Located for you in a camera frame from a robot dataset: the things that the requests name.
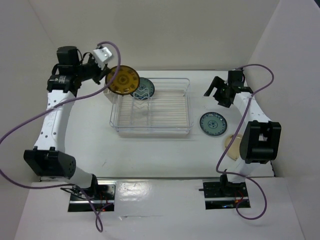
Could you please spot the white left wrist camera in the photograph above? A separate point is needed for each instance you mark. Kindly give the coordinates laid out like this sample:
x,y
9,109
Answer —
x,y
102,55

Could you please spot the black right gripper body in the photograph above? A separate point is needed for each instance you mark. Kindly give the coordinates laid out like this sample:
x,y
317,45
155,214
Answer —
x,y
225,101

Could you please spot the white wire dish rack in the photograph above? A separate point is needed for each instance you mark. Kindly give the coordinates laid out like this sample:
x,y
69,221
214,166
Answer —
x,y
168,84

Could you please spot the beige plate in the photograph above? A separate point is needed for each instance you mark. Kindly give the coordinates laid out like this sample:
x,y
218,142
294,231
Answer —
x,y
234,150

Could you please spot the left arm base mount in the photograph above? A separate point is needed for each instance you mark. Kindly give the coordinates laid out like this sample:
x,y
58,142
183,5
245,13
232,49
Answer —
x,y
103,200

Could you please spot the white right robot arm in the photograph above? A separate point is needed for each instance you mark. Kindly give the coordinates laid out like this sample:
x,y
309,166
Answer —
x,y
260,140

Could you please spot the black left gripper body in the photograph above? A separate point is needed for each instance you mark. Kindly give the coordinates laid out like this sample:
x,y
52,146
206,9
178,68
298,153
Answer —
x,y
91,70

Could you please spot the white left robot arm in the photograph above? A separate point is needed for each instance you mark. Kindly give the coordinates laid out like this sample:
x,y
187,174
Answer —
x,y
48,158

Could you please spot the teal blue floral plate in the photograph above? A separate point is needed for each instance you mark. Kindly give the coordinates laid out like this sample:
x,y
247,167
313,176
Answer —
x,y
145,90
213,124

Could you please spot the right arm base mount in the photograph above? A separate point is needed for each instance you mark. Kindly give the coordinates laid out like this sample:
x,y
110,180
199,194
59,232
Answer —
x,y
221,194

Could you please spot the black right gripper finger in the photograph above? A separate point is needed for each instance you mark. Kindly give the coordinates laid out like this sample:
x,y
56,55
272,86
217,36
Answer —
x,y
218,95
217,83

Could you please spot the yellow patterned plate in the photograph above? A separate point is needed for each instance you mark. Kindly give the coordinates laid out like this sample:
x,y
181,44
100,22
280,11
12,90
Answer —
x,y
126,81

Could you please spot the beige cutlery holder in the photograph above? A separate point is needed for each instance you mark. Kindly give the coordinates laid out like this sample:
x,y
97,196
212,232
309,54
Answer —
x,y
108,94

